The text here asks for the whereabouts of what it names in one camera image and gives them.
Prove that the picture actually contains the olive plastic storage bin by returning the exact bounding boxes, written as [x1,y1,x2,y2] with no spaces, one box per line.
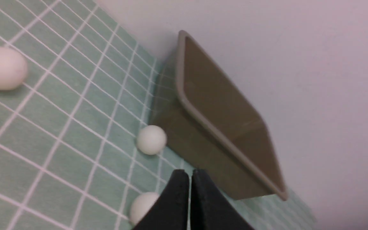
[150,30,289,201]

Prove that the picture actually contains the green checkered tablecloth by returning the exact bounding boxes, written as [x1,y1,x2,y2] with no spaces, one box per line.
[0,0,315,230]

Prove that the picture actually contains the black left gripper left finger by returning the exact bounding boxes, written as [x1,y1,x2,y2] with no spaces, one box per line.
[133,169,189,230]

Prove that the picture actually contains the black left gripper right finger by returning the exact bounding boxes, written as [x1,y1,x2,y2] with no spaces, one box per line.
[190,169,254,230]

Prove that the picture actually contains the white ping-pong ball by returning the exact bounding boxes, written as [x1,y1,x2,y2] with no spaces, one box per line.
[136,125,167,155]
[129,192,159,226]
[0,46,29,91]

